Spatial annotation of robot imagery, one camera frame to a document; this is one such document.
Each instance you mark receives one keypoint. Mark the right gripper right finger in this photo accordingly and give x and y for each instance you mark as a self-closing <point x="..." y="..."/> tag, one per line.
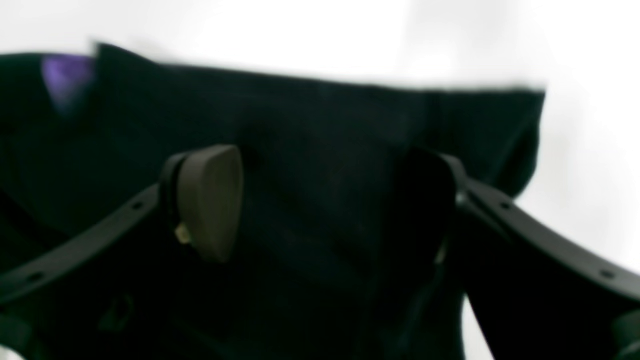
<point x="535" y="294"/>

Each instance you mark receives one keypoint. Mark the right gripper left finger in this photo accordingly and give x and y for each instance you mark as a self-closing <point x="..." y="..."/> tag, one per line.
<point x="196" y="202"/>

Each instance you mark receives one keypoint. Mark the black t-shirt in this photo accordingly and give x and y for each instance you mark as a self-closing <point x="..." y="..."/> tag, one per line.
<point x="330" y="262"/>

